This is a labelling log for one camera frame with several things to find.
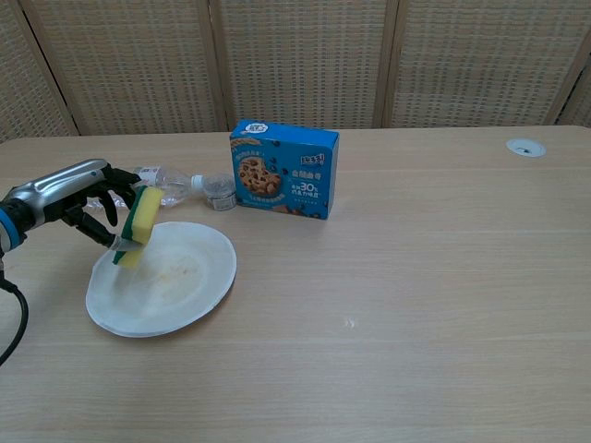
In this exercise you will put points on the yellow green sponge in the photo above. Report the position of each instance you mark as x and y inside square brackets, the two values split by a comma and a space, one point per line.
[143, 212]

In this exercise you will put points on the white round plate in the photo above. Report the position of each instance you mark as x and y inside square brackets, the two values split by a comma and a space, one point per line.
[184, 286]

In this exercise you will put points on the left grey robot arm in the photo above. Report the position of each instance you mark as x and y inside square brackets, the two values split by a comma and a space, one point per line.
[7, 231]

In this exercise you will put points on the clear plastic water bottle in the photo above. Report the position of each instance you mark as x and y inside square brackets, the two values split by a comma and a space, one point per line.
[173, 184]

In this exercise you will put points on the blue cookie box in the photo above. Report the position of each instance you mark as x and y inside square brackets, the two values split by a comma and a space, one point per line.
[281, 171]

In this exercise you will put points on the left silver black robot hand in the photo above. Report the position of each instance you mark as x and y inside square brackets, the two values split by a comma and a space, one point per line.
[55, 189]

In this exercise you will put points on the small glass jar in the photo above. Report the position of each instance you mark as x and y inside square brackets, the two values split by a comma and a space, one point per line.
[219, 191]

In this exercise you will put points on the woven folding screen panel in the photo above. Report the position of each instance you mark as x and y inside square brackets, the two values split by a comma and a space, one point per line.
[579, 101]
[138, 69]
[23, 92]
[480, 60]
[305, 60]

